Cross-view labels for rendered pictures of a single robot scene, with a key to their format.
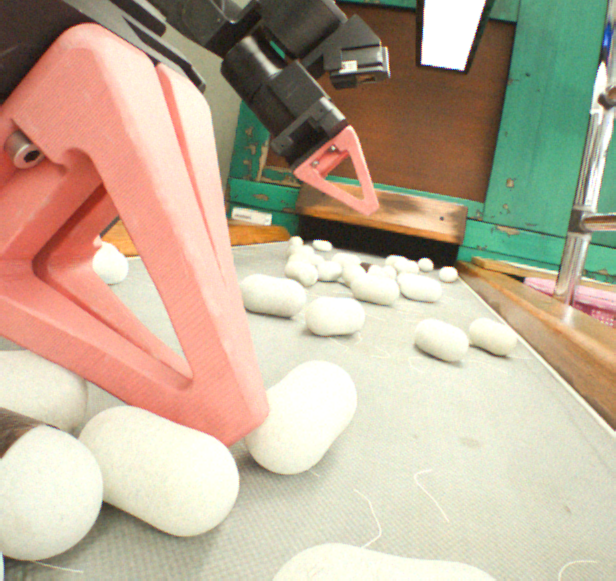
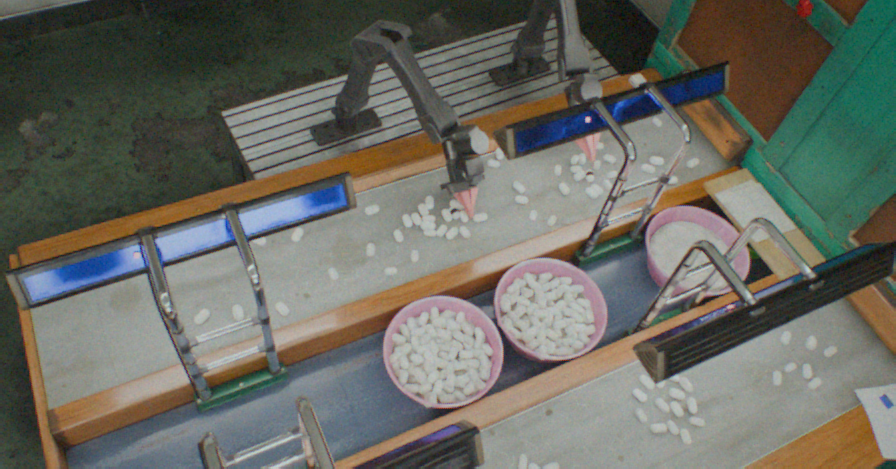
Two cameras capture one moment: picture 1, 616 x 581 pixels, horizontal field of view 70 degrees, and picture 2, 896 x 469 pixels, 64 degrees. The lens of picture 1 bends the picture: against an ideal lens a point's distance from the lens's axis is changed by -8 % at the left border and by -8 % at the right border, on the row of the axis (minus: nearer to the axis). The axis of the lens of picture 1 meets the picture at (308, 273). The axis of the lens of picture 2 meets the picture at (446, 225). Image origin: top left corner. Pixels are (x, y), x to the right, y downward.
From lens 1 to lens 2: 1.76 m
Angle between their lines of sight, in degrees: 59
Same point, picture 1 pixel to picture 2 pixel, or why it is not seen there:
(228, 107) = not seen: outside the picture
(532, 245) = (778, 185)
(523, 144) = (799, 127)
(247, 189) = (662, 52)
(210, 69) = not seen: outside the picture
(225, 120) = not seen: outside the picture
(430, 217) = (722, 136)
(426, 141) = (755, 87)
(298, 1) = (577, 92)
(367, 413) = (495, 220)
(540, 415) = (520, 235)
